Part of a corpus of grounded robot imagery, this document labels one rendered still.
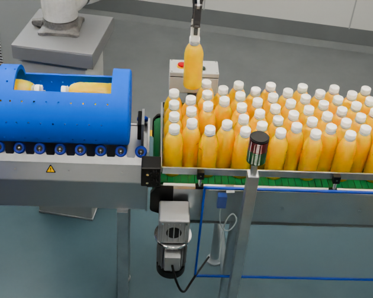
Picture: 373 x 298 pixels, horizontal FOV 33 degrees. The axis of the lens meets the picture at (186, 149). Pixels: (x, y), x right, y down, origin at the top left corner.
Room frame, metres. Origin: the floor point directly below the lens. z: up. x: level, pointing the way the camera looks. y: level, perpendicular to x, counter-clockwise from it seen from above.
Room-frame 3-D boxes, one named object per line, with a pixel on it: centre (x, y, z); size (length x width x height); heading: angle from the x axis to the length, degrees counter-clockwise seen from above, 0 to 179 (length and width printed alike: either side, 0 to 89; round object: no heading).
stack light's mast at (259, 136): (1.58, -0.23, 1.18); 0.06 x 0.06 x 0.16
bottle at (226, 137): (1.84, -0.14, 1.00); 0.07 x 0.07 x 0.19
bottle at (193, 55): (2.05, 0.00, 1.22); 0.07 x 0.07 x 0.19
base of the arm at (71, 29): (2.51, 0.62, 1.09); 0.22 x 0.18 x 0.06; 91
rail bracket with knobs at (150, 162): (1.72, 0.12, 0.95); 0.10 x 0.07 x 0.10; 4
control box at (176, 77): (2.22, 0.00, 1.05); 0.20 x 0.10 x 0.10; 94
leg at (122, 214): (1.84, 0.24, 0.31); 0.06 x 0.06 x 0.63; 4
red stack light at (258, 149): (1.58, -0.23, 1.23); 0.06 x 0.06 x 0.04
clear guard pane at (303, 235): (1.69, -0.47, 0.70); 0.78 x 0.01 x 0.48; 94
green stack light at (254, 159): (1.58, -0.23, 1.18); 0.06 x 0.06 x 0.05
